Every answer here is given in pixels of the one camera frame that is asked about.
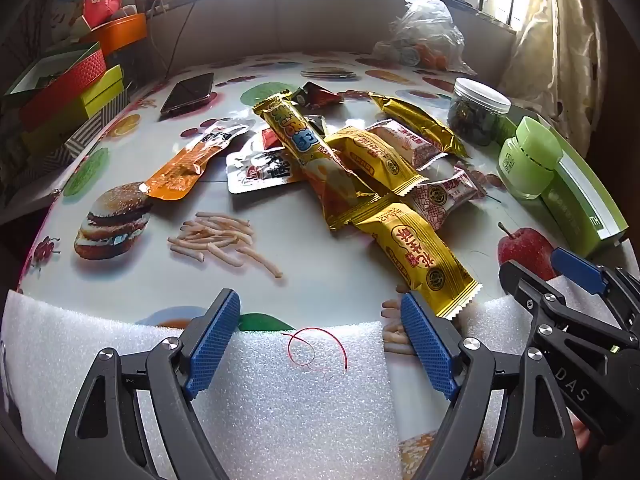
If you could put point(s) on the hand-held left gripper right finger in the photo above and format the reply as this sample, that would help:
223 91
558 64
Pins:
427 345

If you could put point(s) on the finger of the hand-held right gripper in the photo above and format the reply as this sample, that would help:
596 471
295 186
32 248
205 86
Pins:
575 270
522 285

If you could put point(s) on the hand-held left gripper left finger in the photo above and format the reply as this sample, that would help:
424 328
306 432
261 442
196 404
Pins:
212 345

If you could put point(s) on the green white cardboard box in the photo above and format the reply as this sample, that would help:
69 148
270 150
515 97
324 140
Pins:
585 200

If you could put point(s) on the yellow candy packet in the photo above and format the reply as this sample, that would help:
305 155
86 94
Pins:
415 255
380 160

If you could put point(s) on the white maroon candy packet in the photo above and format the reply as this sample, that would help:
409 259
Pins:
442 197

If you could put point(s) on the white black snack pouch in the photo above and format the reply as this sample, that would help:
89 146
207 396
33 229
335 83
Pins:
260 172

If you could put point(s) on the orange snack pouch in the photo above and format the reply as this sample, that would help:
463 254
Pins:
185 165

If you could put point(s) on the white red candy packet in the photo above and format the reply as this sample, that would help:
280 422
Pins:
405 142

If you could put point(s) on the long gold snack packet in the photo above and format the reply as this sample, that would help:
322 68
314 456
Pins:
425 120

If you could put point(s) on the pile of snack packets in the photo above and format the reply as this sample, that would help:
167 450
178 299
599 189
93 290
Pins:
300 145

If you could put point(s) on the dark red triangular packet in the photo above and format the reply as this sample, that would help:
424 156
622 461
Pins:
320 95

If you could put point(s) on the green cosmetic jar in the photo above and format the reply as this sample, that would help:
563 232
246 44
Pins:
530 160

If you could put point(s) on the fruit print tablecloth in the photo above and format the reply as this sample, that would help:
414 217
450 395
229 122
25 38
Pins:
325 270

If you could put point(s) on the clear jar with white lid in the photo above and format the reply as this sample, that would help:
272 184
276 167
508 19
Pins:
475 115

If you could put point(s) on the cream printed curtain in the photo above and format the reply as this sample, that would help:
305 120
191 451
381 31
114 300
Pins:
550 35

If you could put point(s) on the black white striped box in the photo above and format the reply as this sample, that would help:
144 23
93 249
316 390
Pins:
85 130

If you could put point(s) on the black smartphone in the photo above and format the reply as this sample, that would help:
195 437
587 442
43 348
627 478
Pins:
187 92

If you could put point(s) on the clear plastic bag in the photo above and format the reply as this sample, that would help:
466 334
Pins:
425 30

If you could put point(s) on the yellow-green box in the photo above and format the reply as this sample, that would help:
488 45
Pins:
100 87

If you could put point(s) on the red textured box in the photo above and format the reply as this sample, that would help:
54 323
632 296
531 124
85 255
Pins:
65 80

